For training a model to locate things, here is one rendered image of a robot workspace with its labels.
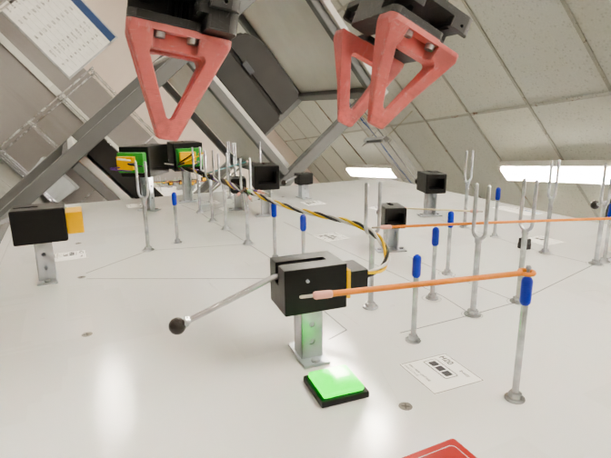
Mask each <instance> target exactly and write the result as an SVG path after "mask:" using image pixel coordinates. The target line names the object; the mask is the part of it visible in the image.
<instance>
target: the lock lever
mask: <svg viewBox="0 0 611 458"><path fill-rule="evenodd" d="M277 279H278V274H272V275H270V276H268V277H267V278H265V279H263V280H261V281H259V282H257V283H255V284H253V285H251V286H249V287H247V288H246V289H244V290H242V291H240V292H238V293H236V294H233V295H231V296H229V297H227V298H226V299H224V300H222V301H220V302H218V303H216V304H213V305H211V306H209V307H207V308H206V309H204V310H202V311H200V312H198V313H196V314H193V315H191V316H185V317H184V321H185V326H186V327H188V326H189V324H190V323H192V322H193V321H195V320H197V319H199V318H201V317H203V316H205V315H207V314H210V313H212V312H213V311H215V310H217V309H219V308H221V307H223V306H225V305H227V304H230V303H232V302H233V301H235V300H237V299H239V298H241V297H243V296H245V295H247V294H249V293H251V292H253V291H254V290H256V289H258V288H260V287H262V286H264V285H265V284H268V283H270V282H272V281H274V280H277Z"/></svg>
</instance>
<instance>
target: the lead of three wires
mask: <svg viewBox="0 0 611 458"><path fill-rule="evenodd" d="M368 232H369V234H371V235H372V236H373V237H374V238H375V239H376V240H377V241H378V242H379V244H380V245H381V247H382V248H383V252H384V258H385V259H384V261H383V262H382V263H381V265H380V266H378V267H376V268H373V269H371V270H368V277H371V276H374V275H376V274H380V273H382V272H383V271H385V270H386V268H387V265H388V264H389V263H390V261H391V256H390V253H389V252H390V250H389V247H388V245H387V244H386V243H385V241H384V239H383V237H382V236H381V235H380V234H378V233H376V232H375V231H374V229H372V228H371V227H368Z"/></svg>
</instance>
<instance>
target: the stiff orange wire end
mask: <svg viewBox="0 0 611 458"><path fill-rule="evenodd" d="M535 275H536V271H535V270H533V269H531V270H530V273H526V269H525V268H519V269H517V271H513V272H503V273H495V274H479V275H470V276H462V277H453V278H445V279H435V280H427V281H419V282H410V283H401V284H385V285H377V286H367V287H359V288H351V289H342V290H334V291H332V290H324V291H316V292H313V294H305V295H300V296H299V298H300V299H304V298H312V297H313V298H314V299H316V300H317V299H326V298H332V297H334V296H342V295H350V294H366V293H374V292H383V291H391V290H399V289H407V288H416V287H425V286H433V285H441V284H457V283H465V282H473V281H482V280H490V279H498V278H507V277H516V276H526V277H531V276H535Z"/></svg>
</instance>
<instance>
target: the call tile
mask: <svg viewBox="0 0 611 458"><path fill-rule="evenodd" d="M402 458H476V457H475V456H474V455H473V454H472V453H470V452H469V451H468V450H467V449H466V448H465V447H464V446H463V445H462V444H461V443H459V442H458V441H457V440H456V439H449V440H446V441H444V442H441V443H438V444H436V445H433V446H430V447H428V448H425V449H424V450H421V451H418V452H416V453H412V454H409V455H408V456H405V457H402Z"/></svg>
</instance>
